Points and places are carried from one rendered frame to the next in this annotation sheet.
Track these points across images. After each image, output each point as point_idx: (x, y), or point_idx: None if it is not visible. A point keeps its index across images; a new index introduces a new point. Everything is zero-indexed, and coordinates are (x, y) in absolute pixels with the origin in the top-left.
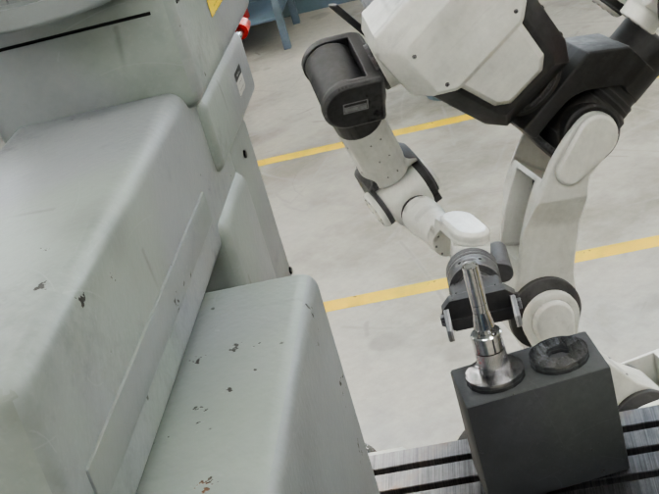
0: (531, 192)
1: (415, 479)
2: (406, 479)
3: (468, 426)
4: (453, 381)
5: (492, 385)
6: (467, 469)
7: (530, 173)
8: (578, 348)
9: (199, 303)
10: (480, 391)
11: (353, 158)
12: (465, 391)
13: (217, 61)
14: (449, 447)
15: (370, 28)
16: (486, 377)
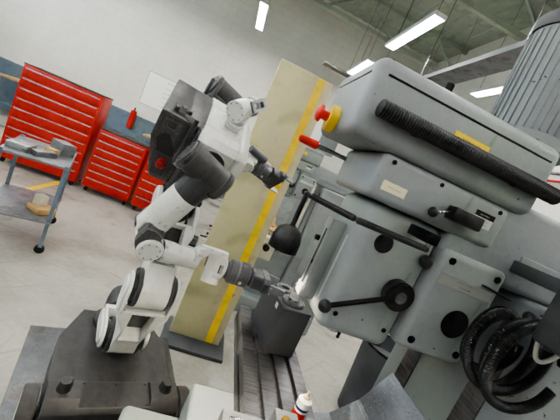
0: (184, 232)
1: (267, 371)
2: (267, 374)
3: (294, 327)
4: (287, 312)
5: (304, 304)
6: (265, 355)
7: (179, 223)
8: (285, 284)
9: None
10: (302, 308)
11: (172, 217)
12: (300, 311)
13: None
14: (247, 354)
15: (229, 146)
16: (299, 302)
